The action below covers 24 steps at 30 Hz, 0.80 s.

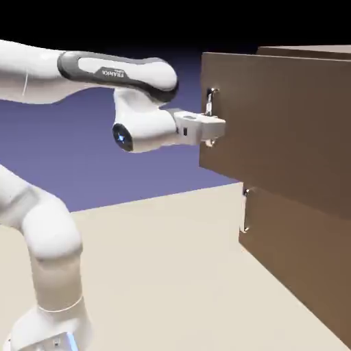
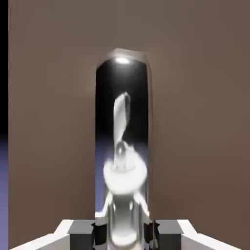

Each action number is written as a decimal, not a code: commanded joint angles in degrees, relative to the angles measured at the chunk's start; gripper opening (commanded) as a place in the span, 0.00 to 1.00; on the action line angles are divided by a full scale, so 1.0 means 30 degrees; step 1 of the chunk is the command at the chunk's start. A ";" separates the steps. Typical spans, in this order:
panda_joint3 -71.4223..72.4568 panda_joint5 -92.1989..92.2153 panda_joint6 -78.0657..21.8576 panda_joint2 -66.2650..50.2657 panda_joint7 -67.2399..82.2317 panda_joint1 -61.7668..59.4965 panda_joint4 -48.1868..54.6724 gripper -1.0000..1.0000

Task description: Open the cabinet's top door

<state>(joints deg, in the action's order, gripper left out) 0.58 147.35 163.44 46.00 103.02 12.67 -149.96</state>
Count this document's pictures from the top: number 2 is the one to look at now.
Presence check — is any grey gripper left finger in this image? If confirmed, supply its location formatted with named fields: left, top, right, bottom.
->
left=9, top=219, right=97, bottom=250

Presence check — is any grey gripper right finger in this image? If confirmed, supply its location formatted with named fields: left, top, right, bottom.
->
left=152, top=219, right=242, bottom=250

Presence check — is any brown cabinet door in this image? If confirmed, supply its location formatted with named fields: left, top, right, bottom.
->
left=7, top=0, right=250, bottom=250

